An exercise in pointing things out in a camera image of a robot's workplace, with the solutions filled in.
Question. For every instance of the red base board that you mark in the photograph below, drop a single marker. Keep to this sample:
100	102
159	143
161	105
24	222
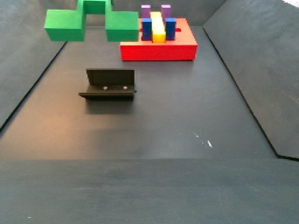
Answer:
179	49

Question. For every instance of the blue block right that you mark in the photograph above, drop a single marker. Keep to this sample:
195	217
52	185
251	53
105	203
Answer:
169	28

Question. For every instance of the black angle fixture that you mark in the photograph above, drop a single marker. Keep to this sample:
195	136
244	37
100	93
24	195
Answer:
109	83

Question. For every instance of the purple block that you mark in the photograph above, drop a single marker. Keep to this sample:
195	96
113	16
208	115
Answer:
145	11
165	10

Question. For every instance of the blue block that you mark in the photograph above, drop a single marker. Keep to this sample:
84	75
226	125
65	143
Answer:
147	29
169	28

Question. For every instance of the purple block right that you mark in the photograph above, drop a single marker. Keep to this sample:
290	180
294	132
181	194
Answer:
165	10

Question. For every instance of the yellow long bar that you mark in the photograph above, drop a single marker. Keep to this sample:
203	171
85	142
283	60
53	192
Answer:
157	27

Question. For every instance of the green bridge-shaped block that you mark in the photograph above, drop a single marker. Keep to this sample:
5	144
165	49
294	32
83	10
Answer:
65	24

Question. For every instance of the blue block left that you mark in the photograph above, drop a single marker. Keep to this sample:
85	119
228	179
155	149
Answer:
147	29

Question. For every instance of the purple block left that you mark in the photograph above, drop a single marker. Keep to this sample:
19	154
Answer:
145	11

